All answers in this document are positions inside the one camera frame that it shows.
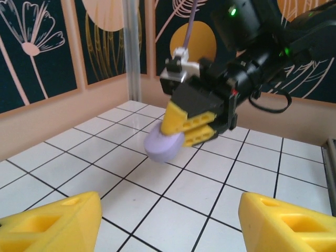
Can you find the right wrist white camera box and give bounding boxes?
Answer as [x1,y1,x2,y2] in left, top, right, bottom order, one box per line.
[159,46,202,95]

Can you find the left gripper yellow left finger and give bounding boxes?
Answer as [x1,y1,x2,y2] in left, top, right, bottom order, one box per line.
[0,191,103,252]

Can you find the thin black cable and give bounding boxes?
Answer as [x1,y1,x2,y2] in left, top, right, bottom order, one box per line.
[248,88,293,114]

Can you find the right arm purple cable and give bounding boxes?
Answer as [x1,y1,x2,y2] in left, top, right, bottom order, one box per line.
[182,0,199,52]

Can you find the aluminium corner post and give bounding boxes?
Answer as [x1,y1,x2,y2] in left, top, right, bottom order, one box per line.
[123,0,144,103]

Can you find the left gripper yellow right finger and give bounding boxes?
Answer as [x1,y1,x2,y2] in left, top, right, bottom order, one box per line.
[240,192,336,252]

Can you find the aluminium side rail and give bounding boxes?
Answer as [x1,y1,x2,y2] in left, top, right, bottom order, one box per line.
[321,138,336,190]

